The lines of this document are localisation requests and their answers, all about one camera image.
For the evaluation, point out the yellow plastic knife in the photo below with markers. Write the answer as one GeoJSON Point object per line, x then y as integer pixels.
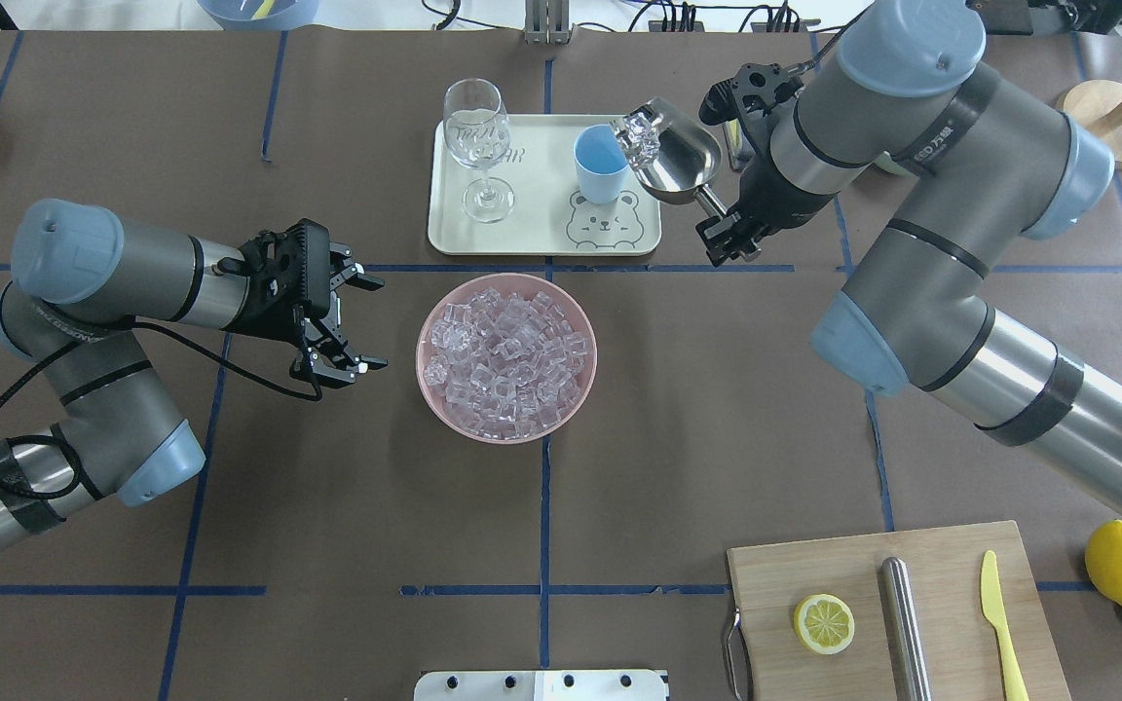
{"type": "Point", "coordinates": [994, 612]}

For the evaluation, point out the pile of clear ice cubes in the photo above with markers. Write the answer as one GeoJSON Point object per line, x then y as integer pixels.
{"type": "Point", "coordinates": [507, 362]}

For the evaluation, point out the steel ice scoop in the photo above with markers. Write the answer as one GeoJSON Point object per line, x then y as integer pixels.
{"type": "Point", "coordinates": [688, 160]}

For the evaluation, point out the scooped clear ice cubes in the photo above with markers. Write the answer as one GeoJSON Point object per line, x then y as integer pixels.
{"type": "Point", "coordinates": [638, 137]}

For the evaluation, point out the clear wine glass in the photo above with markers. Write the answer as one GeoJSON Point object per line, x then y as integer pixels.
{"type": "Point", "coordinates": [477, 136]}

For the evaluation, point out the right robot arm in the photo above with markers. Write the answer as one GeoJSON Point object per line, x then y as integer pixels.
{"type": "Point", "coordinates": [992, 163]}

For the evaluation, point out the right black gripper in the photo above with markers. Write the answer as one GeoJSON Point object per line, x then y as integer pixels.
{"type": "Point", "coordinates": [773, 199]}

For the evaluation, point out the light blue plastic cup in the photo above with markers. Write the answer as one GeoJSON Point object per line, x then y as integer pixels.
{"type": "Point", "coordinates": [601, 167]}

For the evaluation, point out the cream bear serving tray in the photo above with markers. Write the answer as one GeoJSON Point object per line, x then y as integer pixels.
{"type": "Point", "coordinates": [550, 216]}

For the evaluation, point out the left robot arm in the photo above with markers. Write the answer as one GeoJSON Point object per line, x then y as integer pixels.
{"type": "Point", "coordinates": [91, 418]}

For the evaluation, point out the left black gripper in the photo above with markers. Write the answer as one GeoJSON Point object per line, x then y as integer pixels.
{"type": "Point", "coordinates": [263, 313]}

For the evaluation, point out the blue bowl with fork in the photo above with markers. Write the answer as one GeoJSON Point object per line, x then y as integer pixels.
{"type": "Point", "coordinates": [261, 15]}

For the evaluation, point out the lemon half slice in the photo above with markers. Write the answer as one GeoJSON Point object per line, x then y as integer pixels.
{"type": "Point", "coordinates": [824, 624]}

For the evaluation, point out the pink bowl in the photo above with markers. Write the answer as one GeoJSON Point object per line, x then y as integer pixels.
{"type": "Point", "coordinates": [444, 404]}

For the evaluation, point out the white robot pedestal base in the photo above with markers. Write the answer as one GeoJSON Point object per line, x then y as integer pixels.
{"type": "Point", "coordinates": [599, 684]}

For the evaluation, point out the wooden cutting board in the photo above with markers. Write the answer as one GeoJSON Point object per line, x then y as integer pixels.
{"type": "Point", "coordinates": [959, 646]}

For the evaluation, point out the steel cylinder rod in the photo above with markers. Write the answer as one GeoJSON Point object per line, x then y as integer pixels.
{"type": "Point", "coordinates": [909, 669]}

